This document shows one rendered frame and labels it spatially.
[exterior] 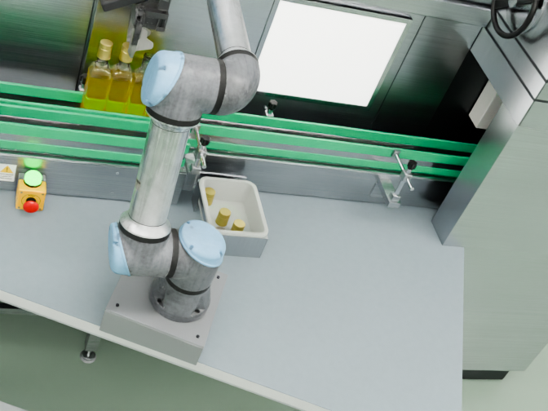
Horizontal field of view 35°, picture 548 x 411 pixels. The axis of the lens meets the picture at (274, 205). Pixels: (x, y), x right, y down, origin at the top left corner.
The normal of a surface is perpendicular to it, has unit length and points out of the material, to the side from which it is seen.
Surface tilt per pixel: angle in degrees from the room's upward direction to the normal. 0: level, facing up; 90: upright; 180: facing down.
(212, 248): 9
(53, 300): 0
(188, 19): 90
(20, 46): 90
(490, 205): 90
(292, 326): 0
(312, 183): 90
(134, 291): 3
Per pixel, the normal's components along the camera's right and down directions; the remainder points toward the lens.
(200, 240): 0.45, -0.66
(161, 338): -0.18, 0.61
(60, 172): 0.20, 0.70
